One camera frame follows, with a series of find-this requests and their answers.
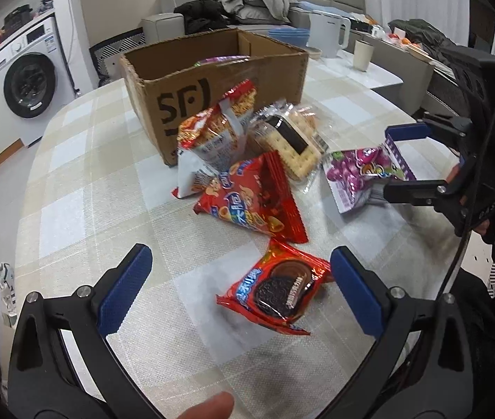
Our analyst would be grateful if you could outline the person's left hand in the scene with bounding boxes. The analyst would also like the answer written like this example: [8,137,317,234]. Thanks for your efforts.
[177,391,235,419]

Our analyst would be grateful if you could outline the white electric kettle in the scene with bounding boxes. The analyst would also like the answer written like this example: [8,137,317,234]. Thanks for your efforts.
[308,12,351,59]

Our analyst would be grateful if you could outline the checked tablecloth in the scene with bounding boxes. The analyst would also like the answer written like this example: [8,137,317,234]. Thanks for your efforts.
[15,60,459,418]

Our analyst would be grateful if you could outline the black rice cooker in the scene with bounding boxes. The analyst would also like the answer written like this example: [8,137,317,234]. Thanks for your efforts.
[3,4,32,37]

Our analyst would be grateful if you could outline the purple grape candy bag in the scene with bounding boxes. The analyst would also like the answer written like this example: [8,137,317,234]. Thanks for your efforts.
[322,135,416,214]

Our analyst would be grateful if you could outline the red chocolate cookie pack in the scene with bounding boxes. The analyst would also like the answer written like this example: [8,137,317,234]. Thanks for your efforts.
[216,238,332,336]

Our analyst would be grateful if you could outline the white washing machine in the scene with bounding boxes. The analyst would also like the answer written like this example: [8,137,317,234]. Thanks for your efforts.
[0,14,75,155]

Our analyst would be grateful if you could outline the grey clothes pile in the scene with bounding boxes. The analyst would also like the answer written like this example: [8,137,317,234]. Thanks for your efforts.
[218,0,298,25]

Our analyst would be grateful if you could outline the clear cracker sandwich pack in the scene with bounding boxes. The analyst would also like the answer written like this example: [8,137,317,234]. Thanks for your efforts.
[248,100,329,187]

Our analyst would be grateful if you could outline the dark coat on sofa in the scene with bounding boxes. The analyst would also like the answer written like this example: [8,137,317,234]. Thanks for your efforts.
[388,19,456,63]

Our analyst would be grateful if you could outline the white sneaker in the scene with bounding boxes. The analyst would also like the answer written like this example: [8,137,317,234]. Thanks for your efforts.
[0,262,17,328]

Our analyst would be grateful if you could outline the beige cup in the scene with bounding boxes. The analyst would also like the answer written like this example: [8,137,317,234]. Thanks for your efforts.
[352,41,374,72]

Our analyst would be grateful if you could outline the red cone chips bag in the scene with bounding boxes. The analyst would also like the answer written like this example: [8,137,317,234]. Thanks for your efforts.
[193,150,309,244]

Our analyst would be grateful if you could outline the brown SF cardboard box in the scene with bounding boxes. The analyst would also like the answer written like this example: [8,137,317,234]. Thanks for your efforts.
[121,28,309,167]

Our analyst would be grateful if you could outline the blue stacked bowls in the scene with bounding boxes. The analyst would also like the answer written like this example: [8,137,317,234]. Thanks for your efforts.
[267,27,310,48]

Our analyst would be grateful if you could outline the black jacket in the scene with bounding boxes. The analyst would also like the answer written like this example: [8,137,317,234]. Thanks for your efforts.
[173,0,229,35]

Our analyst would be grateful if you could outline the small noodle snack bag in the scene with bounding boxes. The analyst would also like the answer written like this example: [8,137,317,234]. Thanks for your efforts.
[173,80,257,199]

